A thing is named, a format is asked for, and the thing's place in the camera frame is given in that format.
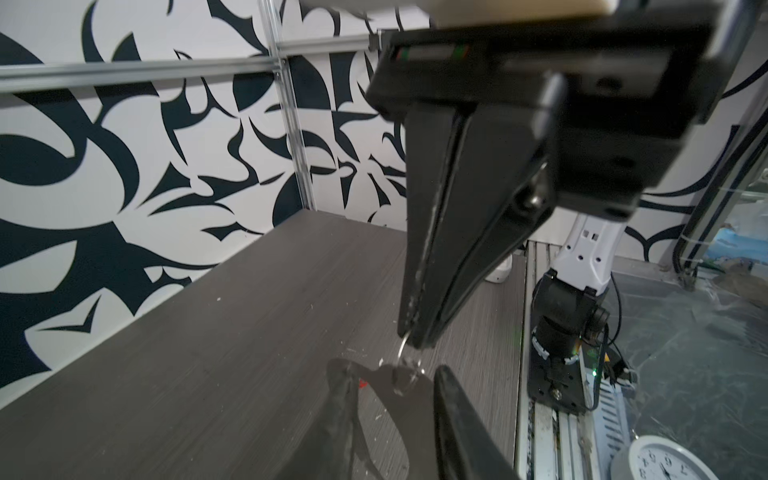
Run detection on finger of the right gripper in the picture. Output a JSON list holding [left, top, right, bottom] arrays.
[[398, 110, 463, 339]]

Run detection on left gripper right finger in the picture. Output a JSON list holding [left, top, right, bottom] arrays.
[[433, 365, 519, 480]]

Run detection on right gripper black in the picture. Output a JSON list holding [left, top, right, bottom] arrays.
[[366, 1, 759, 350]]

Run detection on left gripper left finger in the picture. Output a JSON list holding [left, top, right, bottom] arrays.
[[275, 359, 359, 479]]

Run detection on silver metal plate key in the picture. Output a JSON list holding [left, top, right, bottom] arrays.
[[344, 359, 439, 479]]

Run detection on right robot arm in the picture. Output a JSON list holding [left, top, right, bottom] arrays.
[[366, 1, 761, 414]]

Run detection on white analog clock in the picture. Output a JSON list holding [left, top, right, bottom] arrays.
[[609, 435, 718, 480]]

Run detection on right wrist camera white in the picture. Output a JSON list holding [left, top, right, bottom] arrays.
[[416, 0, 619, 28]]

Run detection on white slotted cable duct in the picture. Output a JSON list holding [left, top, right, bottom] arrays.
[[592, 380, 630, 461]]

